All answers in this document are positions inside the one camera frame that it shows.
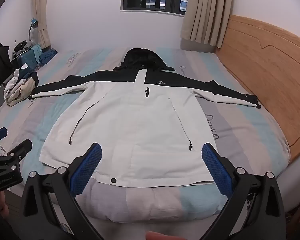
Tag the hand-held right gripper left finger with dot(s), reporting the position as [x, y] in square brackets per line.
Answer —
[86, 170]

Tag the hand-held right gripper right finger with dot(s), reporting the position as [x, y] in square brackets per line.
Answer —
[216, 170]

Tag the white and black hooded jacket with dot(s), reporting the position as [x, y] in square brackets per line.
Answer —
[140, 130]

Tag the pile of mixed clothes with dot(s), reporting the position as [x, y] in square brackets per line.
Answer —
[20, 87]

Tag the grey and black clothes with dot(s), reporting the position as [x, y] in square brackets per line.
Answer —
[21, 46]

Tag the person's right hand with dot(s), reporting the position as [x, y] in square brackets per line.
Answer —
[162, 236]

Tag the striped bed quilt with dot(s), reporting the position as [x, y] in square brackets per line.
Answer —
[240, 142]

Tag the teal suitcase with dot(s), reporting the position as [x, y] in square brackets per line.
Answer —
[30, 56]

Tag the red cloth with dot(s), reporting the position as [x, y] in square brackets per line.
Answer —
[298, 212]

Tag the blue desk lamp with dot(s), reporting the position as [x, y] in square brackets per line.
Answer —
[33, 28]

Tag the wooden headboard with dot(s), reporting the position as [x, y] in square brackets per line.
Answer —
[265, 67]

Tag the narrow beige curtain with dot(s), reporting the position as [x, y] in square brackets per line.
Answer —
[41, 10]

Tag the wide beige curtain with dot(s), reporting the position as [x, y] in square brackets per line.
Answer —
[207, 10]

